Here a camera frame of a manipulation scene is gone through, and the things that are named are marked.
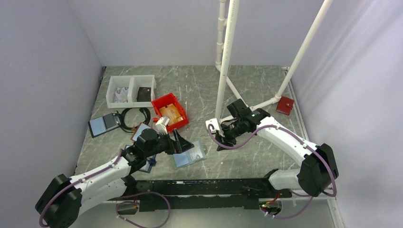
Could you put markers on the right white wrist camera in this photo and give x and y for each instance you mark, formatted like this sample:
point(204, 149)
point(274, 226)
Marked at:
point(214, 127)

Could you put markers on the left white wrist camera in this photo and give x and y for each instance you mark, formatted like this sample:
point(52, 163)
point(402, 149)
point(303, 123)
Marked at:
point(161, 125)

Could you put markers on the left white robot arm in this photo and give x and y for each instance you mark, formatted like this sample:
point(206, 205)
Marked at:
point(66, 198)

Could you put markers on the black wallet in bin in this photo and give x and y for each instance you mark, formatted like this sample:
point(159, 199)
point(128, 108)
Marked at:
point(144, 94)

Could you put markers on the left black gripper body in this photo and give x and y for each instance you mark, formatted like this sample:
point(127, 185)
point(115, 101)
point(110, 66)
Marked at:
point(163, 144)

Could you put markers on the navy blue card holder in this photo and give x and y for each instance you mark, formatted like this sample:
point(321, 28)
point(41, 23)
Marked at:
point(146, 163)

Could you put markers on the red leather wallet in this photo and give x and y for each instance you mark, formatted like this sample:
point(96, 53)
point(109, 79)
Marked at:
point(285, 105)

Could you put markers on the white PVC pipe frame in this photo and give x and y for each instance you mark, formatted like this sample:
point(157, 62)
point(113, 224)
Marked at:
point(265, 32)

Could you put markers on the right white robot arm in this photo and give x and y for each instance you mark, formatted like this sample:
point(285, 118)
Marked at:
point(317, 172)

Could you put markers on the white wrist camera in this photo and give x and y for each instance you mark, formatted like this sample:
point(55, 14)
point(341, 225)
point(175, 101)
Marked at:
point(161, 125)
point(214, 127)

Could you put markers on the brown boxes in red bin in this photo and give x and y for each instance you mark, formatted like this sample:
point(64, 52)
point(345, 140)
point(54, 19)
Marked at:
point(172, 112)

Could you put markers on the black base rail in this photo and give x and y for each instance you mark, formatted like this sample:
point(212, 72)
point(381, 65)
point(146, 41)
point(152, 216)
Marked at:
point(246, 193)

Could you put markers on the white two-compartment bin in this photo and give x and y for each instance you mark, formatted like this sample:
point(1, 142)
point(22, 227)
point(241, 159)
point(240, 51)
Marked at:
point(133, 83)

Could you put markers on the red plastic bin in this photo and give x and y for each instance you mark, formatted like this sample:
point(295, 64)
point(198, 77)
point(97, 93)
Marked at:
point(166, 100)

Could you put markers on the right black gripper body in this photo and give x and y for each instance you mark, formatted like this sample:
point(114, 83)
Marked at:
point(234, 128)

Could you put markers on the white card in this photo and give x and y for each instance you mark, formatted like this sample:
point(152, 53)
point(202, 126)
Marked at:
point(195, 154)

